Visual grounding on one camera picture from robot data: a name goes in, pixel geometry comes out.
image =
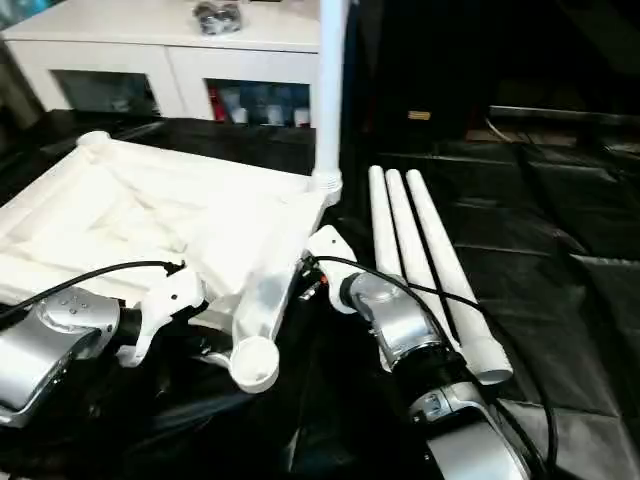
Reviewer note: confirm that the red package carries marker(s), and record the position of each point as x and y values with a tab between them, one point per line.
214	102

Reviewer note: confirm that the black cabinet with yellow label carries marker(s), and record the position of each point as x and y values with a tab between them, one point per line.
425	60

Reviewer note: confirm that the white plastic table leg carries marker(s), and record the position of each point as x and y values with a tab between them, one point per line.
330	100
382	225
407	235
450	260

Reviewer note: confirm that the black covered bench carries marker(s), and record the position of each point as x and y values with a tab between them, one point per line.
565	117

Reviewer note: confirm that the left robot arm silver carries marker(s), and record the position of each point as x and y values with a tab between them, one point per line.
45	340

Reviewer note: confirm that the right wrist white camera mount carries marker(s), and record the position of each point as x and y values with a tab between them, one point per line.
332	260

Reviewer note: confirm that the white plastic table top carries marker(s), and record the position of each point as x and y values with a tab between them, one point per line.
150	210

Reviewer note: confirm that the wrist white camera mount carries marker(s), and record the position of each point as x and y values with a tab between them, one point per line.
332	260
165	305

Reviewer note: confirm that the black work mat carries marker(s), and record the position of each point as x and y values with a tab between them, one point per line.
550	250

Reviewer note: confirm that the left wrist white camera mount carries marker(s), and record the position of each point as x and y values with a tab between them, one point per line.
165	305

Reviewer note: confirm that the white cabinet with glass doors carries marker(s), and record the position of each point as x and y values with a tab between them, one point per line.
150	55

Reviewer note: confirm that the small white jar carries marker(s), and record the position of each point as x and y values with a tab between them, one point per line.
301	116
239	114
274	113

